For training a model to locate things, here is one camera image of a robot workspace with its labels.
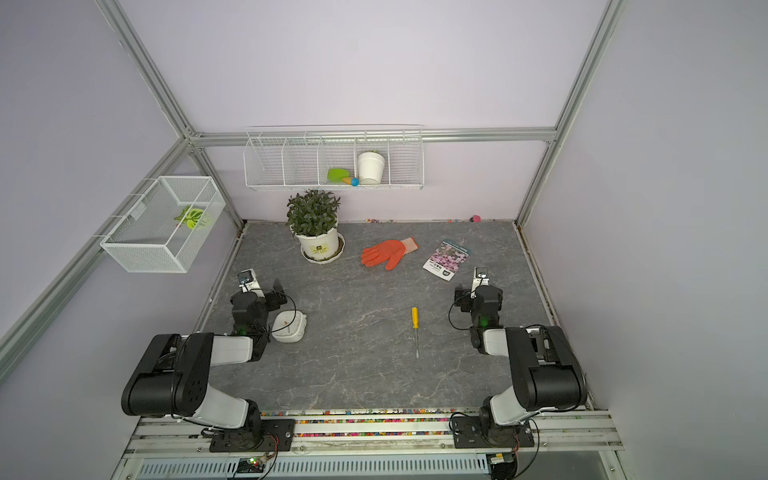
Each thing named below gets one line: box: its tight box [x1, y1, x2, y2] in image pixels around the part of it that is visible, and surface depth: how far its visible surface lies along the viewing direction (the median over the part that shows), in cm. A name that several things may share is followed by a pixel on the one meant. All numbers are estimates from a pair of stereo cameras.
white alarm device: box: [271, 310, 307, 343], surface depth 91 cm
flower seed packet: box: [422, 240, 471, 281], surface depth 111 cm
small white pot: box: [358, 151, 385, 185], surface depth 95 cm
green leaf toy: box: [174, 206, 204, 229], surface depth 83 cm
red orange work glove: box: [361, 237, 419, 271], surface depth 111 cm
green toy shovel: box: [327, 168, 361, 187], surface depth 103 cm
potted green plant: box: [287, 189, 345, 264], surface depth 101 cm
